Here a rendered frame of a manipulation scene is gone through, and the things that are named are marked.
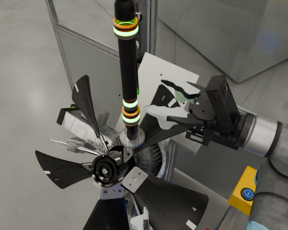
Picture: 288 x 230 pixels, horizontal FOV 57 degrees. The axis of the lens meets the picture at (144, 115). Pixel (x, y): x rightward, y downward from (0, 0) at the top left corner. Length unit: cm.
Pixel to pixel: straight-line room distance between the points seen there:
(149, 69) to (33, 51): 268
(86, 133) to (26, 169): 142
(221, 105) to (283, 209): 23
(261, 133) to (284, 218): 16
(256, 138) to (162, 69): 67
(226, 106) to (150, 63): 69
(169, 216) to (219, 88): 57
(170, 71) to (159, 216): 56
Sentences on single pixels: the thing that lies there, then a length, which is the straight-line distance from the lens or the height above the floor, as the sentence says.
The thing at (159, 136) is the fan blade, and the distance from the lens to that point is 85.
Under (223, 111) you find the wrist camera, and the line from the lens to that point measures 51.
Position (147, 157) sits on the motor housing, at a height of 117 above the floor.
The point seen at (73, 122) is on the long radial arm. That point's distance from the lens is 124.
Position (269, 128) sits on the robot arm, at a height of 168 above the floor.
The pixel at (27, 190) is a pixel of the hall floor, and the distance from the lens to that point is 245.
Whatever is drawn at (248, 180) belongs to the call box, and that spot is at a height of 107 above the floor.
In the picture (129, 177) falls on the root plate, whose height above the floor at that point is 119.
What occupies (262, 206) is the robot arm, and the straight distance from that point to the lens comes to 58.
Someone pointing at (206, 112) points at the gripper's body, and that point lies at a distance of 54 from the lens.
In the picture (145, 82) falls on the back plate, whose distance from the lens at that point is 116.
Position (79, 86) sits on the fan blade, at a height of 137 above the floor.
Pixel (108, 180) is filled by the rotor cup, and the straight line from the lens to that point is 97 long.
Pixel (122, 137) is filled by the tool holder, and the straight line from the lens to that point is 74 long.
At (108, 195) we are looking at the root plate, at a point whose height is 111.
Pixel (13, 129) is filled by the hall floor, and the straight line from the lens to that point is 286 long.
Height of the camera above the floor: 207
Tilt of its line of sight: 51 degrees down
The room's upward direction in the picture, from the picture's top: straight up
